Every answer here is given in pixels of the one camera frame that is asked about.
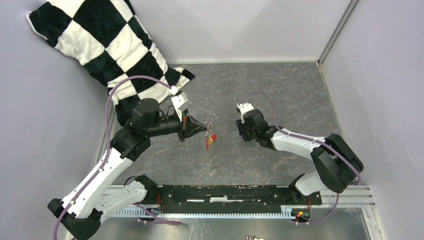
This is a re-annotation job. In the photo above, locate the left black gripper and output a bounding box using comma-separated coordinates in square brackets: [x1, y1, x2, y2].
[147, 108, 208, 142]

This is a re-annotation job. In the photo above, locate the yellow key tag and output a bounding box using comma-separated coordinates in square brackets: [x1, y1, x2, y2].
[206, 136, 213, 148]

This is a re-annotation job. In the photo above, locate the red key tag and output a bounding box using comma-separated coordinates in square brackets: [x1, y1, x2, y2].
[205, 133, 217, 150]

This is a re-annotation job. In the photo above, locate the large metal keyring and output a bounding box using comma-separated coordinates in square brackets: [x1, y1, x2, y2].
[204, 121, 213, 141]

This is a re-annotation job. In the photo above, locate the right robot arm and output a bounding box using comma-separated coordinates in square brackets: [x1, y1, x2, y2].
[236, 105, 364, 204]

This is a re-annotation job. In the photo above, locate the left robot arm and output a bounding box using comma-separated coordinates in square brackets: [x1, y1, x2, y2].
[47, 95, 207, 240]

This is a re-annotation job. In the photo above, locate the black white checkered cloth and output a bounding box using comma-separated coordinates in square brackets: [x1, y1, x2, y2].
[27, 0, 195, 125]

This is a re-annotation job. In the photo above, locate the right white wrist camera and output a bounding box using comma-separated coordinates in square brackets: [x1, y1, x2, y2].
[236, 102, 255, 124]

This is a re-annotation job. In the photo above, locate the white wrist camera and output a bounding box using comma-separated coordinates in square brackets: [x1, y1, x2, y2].
[236, 102, 255, 124]
[171, 91, 191, 122]

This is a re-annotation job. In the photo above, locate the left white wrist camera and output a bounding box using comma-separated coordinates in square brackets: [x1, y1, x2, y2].
[171, 91, 191, 122]

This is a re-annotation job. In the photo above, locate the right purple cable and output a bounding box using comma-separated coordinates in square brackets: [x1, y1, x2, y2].
[241, 91, 362, 226]

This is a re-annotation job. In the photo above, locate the purple cable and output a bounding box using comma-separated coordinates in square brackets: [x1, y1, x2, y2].
[241, 91, 362, 226]
[52, 75, 186, 240]

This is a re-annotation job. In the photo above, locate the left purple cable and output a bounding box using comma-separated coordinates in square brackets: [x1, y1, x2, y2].
[52, 75, 186, 240]

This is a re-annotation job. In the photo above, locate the blue slotted cable duct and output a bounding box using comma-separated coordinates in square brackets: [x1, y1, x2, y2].
[109, 206, 296, 219]

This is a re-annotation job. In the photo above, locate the aluminium frame rail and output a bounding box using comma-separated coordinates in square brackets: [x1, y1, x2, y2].
[64, 184, 387, 240]

